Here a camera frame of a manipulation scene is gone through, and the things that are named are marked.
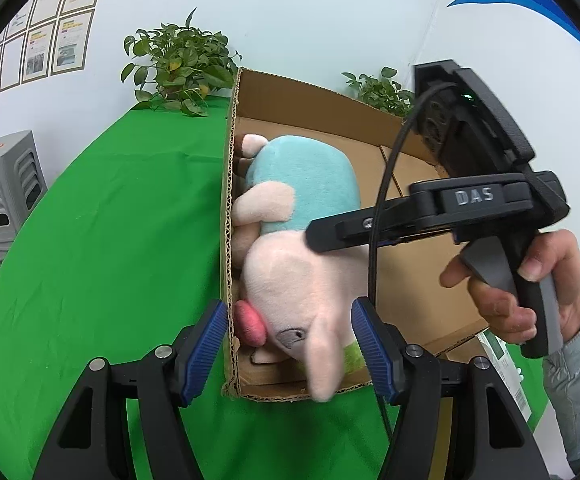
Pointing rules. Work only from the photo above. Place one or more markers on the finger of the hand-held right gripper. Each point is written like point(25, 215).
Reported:
point(355, 230)

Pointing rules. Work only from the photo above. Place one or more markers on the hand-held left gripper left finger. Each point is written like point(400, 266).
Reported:
point(205, 346)

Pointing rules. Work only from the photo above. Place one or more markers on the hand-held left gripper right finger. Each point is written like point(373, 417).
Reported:
point(371, 346)

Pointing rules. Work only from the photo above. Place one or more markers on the pink pig plush toy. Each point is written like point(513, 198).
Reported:
point(300, 210)

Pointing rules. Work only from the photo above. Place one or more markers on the large cardboard box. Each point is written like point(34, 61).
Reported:
point(420, 280)

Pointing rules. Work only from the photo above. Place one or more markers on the white box with green label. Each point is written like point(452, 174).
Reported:
point(505, 370)

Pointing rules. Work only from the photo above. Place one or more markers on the person's right forearm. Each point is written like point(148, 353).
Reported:
point(577, 385)

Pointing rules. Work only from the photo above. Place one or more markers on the person's right hand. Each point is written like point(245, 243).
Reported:
point(500, 310)

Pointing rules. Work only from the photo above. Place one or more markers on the small potted green plant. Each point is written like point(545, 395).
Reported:
point(382, 92)

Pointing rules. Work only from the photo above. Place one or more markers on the green tablecloth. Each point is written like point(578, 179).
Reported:
point(105, 240)

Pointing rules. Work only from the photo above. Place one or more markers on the bushy potted green plant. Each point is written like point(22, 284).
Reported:
point(180, 60)

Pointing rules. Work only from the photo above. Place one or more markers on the stack of grey plastic stools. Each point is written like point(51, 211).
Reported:
point(7, 185)

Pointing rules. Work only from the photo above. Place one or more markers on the wall of framed documents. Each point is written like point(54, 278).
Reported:
point(40, 35)

